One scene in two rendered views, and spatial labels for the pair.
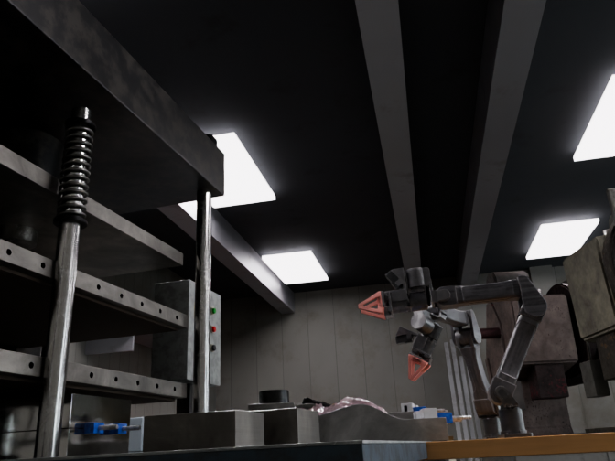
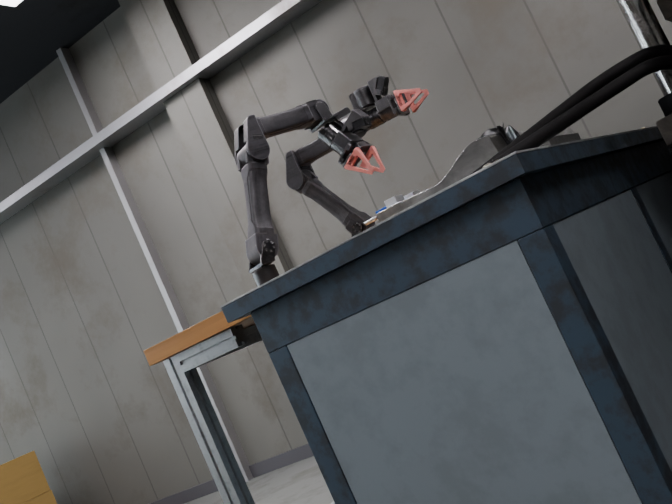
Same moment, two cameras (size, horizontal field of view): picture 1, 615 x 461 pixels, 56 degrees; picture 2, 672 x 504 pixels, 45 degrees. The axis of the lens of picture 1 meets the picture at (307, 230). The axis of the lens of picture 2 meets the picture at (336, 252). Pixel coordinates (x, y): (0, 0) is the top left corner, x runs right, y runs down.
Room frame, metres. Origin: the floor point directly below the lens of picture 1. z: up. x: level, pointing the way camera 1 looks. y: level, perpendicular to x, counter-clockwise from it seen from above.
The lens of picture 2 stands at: (4.19, 0.13, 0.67)
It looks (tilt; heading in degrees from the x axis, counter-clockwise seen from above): 5 degrees up; 197
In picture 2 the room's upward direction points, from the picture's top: 24 degrees counter-clockwise
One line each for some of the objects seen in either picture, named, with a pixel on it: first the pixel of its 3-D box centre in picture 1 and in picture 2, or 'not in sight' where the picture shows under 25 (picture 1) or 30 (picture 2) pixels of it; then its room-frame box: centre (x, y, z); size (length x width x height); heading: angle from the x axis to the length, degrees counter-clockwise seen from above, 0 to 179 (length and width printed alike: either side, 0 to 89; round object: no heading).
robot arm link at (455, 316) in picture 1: (450, 324); (284, 133); (2.11, -0.50, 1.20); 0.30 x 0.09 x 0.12; 141
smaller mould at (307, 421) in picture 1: (263, 430); not in sight; (1.27, 0.11, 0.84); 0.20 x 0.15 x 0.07; 74
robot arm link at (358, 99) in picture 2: (427, 286); (361, 111); (1.72, -0.36, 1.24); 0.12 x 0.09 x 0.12; 79
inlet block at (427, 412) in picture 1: (447, 418); not in sight; (1.64, -0.35, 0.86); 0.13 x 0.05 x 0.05; 91
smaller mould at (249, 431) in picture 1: (205, 432); not in sight; (1.08, 0.20, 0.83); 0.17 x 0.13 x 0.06; 74
